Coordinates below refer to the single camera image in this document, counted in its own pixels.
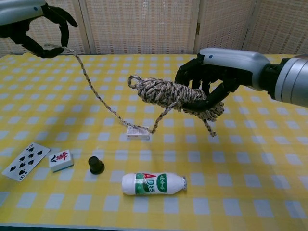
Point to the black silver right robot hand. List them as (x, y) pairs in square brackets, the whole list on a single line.
[(235, 62)]

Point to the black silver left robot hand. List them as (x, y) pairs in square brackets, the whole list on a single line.
[(16, 14)]

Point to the brass screen hinge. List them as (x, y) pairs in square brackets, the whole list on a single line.
[(198, 27)]

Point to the yellow white checkered tablecloth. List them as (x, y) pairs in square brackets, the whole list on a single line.
[(216, 149)]

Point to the small white cardboard box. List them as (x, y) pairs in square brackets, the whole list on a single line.
[(138, 135)]

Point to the nine of spades card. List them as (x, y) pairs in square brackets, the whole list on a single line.
[(25, 161)]

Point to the white green milk bottle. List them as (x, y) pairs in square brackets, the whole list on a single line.
[(149, 184)]

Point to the white mahjong tile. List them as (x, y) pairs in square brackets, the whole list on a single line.
[(60, 159)]

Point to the small black cap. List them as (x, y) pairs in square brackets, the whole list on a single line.
[(95, 164)]

